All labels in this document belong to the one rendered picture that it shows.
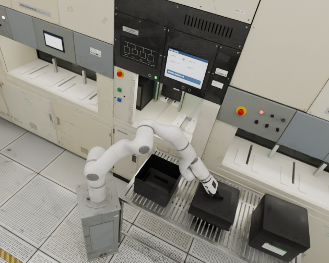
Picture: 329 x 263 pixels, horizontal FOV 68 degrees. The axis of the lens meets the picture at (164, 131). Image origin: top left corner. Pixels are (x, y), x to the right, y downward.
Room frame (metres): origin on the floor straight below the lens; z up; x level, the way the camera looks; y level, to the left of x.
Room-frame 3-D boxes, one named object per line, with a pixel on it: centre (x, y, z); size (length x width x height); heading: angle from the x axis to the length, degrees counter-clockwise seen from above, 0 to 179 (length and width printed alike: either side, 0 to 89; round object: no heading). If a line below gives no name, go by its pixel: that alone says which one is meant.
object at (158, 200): (1.14, -0.03, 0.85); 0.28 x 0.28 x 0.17; 72
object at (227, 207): (1.01, -0.44, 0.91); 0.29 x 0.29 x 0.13; 75
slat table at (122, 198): (1.07, -0.48, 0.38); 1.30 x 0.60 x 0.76; 73
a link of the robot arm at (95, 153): (0.98, 0.38, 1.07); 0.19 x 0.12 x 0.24; 9
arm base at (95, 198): (0.95, 0.38, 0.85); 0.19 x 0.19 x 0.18
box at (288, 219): (0.91, -0.87, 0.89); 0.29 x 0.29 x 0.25; 76
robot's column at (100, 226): (0.95, 0.38, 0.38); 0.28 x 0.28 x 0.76; 28
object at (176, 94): (2.20, -0.02, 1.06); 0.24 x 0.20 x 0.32; 73
